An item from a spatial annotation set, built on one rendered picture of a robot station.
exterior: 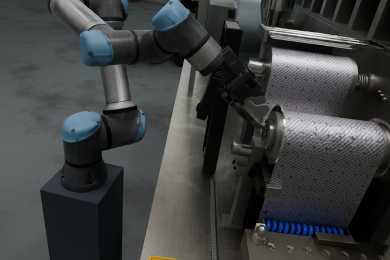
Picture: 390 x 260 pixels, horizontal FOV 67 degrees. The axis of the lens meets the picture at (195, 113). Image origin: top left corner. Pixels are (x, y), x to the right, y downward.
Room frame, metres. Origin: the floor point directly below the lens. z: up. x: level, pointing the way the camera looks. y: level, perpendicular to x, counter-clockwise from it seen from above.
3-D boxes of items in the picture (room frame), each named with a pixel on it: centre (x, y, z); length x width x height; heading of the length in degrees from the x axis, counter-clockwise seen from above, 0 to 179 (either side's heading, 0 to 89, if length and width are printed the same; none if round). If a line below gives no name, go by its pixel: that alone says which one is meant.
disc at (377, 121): (0.65, -0.45, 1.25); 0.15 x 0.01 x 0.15; 2
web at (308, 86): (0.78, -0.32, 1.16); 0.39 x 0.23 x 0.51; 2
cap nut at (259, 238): (0.51, -0.20, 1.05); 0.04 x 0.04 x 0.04
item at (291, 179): (0.59, -0.32, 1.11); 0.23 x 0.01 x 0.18; 92
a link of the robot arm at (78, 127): (0.80, 0.34, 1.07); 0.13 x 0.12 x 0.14; 130
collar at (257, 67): (0.89, -0.17, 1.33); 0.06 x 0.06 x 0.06; 2
